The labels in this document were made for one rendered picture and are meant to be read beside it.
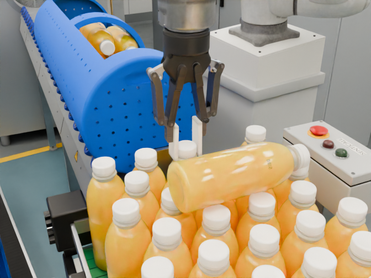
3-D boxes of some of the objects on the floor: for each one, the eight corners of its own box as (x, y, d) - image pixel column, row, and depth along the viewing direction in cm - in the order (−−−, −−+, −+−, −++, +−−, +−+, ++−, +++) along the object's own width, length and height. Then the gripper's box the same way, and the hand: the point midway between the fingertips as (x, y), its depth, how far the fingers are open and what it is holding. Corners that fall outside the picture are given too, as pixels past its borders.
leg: (56, 146, 304) (42, 62, 274) (58, 150, 299) (43, 65, 270) (48, 148, 302) (33, 63, 272) (49, 151, 297) (34, 66, 267)
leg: (85, 229, 225) (70, 124, 195) (88, 236, 220) (73, 129, 190) (74, 232, 223) (57, 126, 193) (77, 239, 218) (59, 131, 188)
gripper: (223, 16, 72) (217, 137, 84) (128, 25, 67) (136, 153, 78) (244, 27, 66) (234, 155, 78) (142, 37, 61) (148, 174, 72)
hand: (185, 139), depth 76 cm, fingers closed on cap, 4 cm apart
